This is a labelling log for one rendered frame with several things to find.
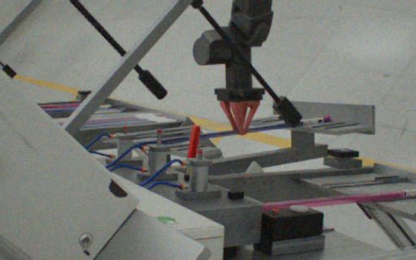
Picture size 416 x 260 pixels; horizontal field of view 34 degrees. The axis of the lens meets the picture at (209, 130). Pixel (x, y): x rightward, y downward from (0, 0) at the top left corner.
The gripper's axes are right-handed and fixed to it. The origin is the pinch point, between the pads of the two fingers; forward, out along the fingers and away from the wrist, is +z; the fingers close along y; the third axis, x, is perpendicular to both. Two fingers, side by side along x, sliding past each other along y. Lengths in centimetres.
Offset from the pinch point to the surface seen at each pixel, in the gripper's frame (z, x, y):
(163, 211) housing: -3, -54, 61
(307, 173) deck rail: 6.2, 0.0, 21.2
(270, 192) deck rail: 8.8, -8.6, 20.6
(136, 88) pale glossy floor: 9, 123, -285
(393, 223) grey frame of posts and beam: 20.8, 25.1, 19.9
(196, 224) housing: -3, -53, 66
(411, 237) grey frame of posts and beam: 25.0, 30.7, 20.0
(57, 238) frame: -7, -70, 76
